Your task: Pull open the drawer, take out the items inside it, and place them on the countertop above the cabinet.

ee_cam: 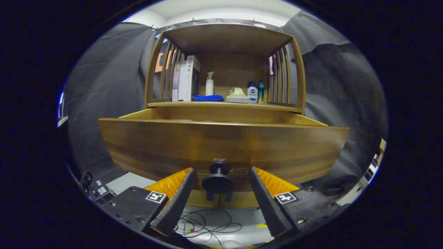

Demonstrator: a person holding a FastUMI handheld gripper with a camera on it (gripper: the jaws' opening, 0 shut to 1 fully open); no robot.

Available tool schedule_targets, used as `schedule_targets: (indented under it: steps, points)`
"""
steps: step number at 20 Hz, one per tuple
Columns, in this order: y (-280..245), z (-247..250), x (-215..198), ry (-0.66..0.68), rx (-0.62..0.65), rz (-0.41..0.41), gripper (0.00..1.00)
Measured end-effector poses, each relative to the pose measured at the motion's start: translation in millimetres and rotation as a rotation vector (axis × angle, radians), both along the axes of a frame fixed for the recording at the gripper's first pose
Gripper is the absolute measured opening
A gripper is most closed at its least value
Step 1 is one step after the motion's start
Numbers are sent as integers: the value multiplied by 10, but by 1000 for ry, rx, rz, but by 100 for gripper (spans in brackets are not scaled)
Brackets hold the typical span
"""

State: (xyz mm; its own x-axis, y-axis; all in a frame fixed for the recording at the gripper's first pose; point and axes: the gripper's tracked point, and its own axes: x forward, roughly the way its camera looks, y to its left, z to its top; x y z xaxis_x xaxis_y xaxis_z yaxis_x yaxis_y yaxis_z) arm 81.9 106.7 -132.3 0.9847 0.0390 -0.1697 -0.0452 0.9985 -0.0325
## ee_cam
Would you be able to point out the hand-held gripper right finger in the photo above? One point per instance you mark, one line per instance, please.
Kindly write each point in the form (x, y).
(268, 204)

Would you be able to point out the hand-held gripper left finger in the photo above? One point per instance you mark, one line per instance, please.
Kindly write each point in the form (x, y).
(178, 204)

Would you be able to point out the black drawer knob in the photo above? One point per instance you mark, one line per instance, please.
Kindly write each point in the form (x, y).
(218, 181)

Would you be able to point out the wooden drawer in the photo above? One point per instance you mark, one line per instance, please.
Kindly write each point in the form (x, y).
(259, 148)

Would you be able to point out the wooden countertop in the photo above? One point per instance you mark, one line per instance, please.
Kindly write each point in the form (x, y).
(277, 106)

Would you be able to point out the wooden cabinet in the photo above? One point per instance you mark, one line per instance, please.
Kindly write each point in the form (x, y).
(228, 39)

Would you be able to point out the yellow floor tape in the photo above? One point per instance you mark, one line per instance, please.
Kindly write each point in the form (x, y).
(262, 226)

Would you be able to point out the black electronic box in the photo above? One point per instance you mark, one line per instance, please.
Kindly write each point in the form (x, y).
(98, 192)

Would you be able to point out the blue folded cloth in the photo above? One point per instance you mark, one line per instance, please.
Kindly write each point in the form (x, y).
(208, 98)

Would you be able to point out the teal slim bottle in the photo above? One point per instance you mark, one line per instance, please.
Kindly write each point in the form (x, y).
(261, 93)

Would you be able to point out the white lotion bottle dark cap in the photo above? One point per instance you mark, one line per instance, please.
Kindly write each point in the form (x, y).
(252, 94)

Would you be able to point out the beige lidded tea bowl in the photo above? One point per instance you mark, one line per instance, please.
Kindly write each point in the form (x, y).
(238, 91)

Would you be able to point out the pale purple book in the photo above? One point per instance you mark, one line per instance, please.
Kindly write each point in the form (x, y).
(175, 84)

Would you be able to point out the white pump bottle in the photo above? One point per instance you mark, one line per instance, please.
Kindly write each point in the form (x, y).
(209, 88)

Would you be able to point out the thin white book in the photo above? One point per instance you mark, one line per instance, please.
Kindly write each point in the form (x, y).
(182, 83)

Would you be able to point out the white book portrait cover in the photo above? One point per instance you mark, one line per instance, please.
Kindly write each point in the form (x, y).
(192, 81)

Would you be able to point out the cardboard box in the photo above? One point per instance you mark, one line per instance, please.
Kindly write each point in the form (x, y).
(382, 144)

